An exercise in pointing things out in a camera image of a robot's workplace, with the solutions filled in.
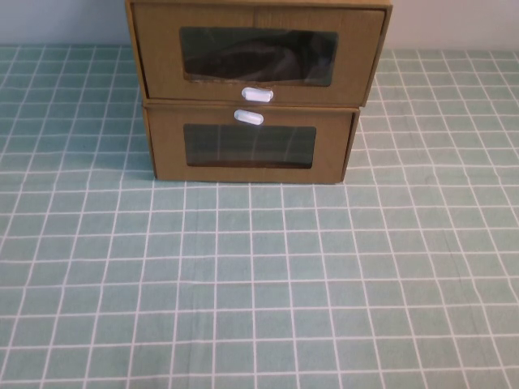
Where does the cardboard drawer with crinkled window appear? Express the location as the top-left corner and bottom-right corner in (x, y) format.
(132, 3), (387, 105)

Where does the green checked tablecloth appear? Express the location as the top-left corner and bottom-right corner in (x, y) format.
(0, 43), (519, 389)

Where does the cardboard drawer with smooth window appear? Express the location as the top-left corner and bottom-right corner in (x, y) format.
(146, 105), (354, 186)

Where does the cardboard shell of smooth-window drawer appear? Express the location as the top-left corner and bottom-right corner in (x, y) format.
(141, 98), (362, 187)

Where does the cardboard shell of crinkled-window drawer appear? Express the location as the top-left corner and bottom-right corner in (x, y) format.
(124, 0), (395, 109)

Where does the white handle above smooth window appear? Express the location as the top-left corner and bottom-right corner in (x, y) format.
(232, 108), (265, 126)

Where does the white handle under crinkled window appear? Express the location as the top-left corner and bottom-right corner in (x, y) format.
(240, 85), (274, 104)

